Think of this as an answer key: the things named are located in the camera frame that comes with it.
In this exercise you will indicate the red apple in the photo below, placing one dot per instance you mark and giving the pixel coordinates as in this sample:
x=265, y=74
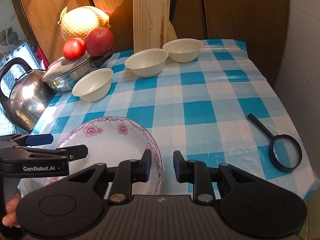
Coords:
x=99, y=41

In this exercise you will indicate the blue white checkered tablecloth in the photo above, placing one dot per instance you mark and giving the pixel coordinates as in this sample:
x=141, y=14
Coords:
x=199, y=108

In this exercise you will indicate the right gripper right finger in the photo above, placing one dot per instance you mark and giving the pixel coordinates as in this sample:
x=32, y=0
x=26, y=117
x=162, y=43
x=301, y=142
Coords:
x=201, y=177

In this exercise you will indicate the steel pot with lid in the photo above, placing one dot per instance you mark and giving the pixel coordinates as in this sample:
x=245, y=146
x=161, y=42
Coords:
x=62, y=74

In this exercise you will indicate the steel kettle black handle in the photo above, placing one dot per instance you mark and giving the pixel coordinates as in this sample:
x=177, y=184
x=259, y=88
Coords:
x=29, y=97

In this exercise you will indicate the cream bowl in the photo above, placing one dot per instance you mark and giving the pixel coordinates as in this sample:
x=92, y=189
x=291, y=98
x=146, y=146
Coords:
x=183, y=50
x=147, y=63
x=94, y=86

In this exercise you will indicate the yellow pomelo in net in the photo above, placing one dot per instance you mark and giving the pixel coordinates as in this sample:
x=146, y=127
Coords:
x=80, y=21

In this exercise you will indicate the wooden knife block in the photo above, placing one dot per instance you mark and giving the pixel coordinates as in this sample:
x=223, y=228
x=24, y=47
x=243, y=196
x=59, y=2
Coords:
x=151, y=25

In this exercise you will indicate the red tomato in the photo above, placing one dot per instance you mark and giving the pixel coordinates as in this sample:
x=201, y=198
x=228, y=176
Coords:
x=73, y=49

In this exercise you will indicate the floral pink rimmed plate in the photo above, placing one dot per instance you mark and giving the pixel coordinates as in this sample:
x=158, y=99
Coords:
x=112, y=139

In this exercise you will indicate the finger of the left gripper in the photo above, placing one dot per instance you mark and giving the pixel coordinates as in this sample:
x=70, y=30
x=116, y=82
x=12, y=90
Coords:
x=21, y=153
x=14, y=140

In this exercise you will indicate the person's left hand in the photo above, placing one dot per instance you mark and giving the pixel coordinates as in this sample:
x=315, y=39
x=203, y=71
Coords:
x=10, y=218

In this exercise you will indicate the black magnifying glass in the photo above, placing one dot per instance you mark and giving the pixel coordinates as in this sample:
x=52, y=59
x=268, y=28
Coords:
x=285, y=152

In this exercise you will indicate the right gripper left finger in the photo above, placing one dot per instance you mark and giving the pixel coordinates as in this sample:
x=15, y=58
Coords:
x=122, y=177

